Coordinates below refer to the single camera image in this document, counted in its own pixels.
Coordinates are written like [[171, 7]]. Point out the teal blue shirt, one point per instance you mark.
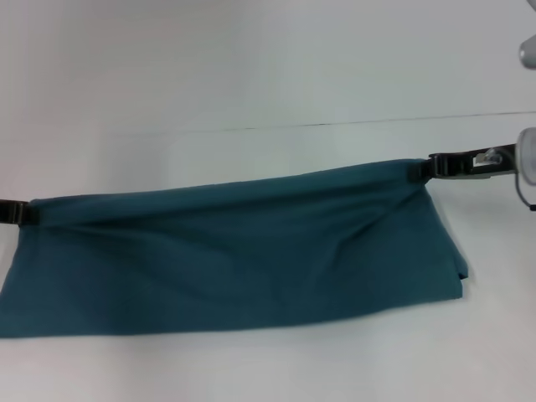
[[230, 251]]

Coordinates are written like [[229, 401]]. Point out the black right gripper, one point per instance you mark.
[[486, 165]]

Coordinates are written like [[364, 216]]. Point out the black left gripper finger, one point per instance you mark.
[[19, 212]]

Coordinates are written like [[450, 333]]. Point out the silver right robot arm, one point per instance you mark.
[[528, 155]]

